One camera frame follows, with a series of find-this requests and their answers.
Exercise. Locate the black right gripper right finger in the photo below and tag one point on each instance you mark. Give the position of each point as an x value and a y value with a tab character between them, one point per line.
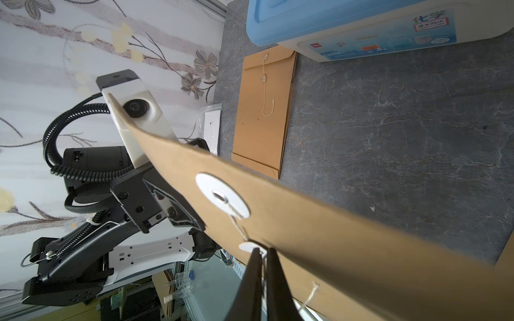
280	303

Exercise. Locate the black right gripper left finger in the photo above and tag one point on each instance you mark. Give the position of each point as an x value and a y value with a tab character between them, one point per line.
247	305

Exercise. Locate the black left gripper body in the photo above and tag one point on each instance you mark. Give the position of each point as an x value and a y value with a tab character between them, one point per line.
148	199

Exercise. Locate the kraft file bag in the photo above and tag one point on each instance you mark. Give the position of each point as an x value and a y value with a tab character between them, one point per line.
353	259
263	110

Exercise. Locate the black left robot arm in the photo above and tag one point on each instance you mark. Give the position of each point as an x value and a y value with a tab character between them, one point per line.
109	247

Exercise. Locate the blue lidded storage box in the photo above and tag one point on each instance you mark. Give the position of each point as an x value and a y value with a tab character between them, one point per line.
326	31

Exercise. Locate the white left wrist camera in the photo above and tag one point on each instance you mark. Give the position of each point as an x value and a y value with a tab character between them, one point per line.
127	96

